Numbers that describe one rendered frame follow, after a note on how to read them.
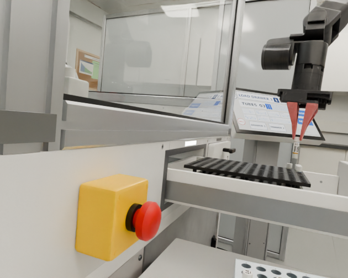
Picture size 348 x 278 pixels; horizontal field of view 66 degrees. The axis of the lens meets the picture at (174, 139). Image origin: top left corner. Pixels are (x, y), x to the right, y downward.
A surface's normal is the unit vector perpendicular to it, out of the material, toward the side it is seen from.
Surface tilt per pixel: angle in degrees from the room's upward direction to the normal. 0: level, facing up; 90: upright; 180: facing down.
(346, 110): 90
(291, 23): 90
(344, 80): 90
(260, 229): 90
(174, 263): 0
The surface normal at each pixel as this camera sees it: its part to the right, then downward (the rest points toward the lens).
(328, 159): -0.46, 0.01
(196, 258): 0.10, -0.99
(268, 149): 0.28, 0.08
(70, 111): 0.93, 0.11
